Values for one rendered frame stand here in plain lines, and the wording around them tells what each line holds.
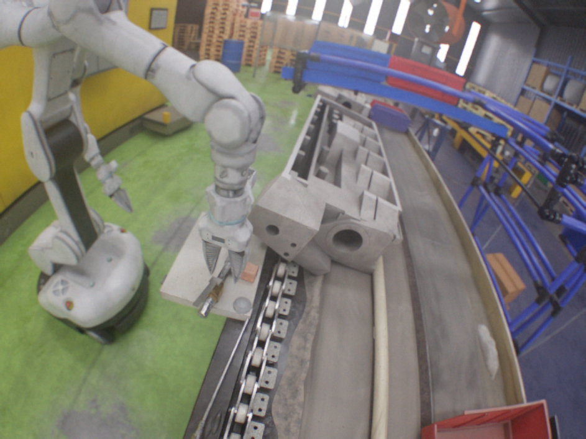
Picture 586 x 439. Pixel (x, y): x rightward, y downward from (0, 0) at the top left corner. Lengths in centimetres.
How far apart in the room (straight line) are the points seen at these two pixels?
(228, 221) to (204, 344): 103
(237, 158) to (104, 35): 28
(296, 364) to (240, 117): 51
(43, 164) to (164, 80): 62
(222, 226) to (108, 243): 101
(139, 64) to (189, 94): 9
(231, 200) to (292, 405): 42
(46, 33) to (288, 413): 82
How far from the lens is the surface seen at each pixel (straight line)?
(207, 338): 144
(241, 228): 49
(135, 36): 43
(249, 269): 63
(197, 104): 40
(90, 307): 125
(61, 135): 97
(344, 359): 66
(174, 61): 41
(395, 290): 85
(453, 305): 96
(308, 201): 63
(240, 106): 36
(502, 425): 92
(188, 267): 67
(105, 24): 45
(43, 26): 54
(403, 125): 244
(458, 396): 81
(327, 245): 74
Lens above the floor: 132
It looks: 39 degrees down
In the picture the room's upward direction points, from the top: 16 degrees clockwise
